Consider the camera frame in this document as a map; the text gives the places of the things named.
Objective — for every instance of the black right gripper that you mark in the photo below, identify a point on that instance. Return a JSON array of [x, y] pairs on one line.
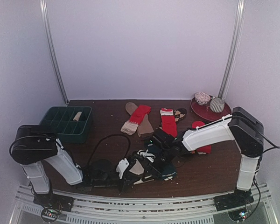
[[157, 162]]

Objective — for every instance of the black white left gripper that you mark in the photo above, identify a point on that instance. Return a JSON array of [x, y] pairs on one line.
[[129, 179]]

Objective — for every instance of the cream brown striped sock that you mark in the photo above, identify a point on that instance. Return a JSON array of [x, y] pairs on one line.
[[138, 170]]

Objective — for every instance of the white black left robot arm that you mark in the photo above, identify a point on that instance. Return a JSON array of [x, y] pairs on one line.
[[35, 144]]

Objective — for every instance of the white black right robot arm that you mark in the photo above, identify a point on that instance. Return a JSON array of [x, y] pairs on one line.
[[239, 126]]

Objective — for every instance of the dark teal sock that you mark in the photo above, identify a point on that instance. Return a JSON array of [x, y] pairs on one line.
[[169, 172]]

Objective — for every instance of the red sock middle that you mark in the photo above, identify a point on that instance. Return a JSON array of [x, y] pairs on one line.
[[168, 121]]

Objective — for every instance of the tan beige sock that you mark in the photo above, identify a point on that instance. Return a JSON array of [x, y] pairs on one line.
[[145, 128]]

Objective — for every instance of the brown argyle sock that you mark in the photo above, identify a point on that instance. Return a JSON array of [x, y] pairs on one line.
[[179, 114]]

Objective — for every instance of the red cream sock left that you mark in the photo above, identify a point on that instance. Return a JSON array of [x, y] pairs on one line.
[[131, 125]]

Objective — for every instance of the red sock right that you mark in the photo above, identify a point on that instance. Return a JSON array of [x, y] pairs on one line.
[[204, 149]]

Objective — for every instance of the dark red round plate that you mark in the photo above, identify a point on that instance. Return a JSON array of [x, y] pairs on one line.
[[204, 111]]

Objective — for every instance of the patterned small bowl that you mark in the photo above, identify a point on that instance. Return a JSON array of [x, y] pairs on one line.
[[202, 98]]

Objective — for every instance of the striped grey cup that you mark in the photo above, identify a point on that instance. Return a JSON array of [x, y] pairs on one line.
[[217, 105]]

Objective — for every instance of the rolled beige sock in tray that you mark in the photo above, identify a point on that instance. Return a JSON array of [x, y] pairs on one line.
[[77, 116]]

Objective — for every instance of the green compartment organizer tray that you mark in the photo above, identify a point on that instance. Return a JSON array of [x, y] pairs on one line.
[[60, 119]]

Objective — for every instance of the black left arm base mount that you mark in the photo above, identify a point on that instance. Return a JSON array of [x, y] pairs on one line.
[[54, 201]]

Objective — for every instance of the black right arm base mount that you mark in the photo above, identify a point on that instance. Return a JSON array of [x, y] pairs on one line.
[[232, 200]]

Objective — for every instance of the aluminium front rail frame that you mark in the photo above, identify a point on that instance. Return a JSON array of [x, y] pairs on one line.
[[88, 209]]

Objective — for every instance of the right aluminium corner post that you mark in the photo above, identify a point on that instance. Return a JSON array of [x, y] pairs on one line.
[[233, 49]]

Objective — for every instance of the aluminium corner post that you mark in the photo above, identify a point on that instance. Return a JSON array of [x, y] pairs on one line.
[[233, 49], [52, 52]]

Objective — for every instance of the left aluminium corner post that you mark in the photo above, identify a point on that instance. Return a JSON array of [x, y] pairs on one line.
[[52, 52]]

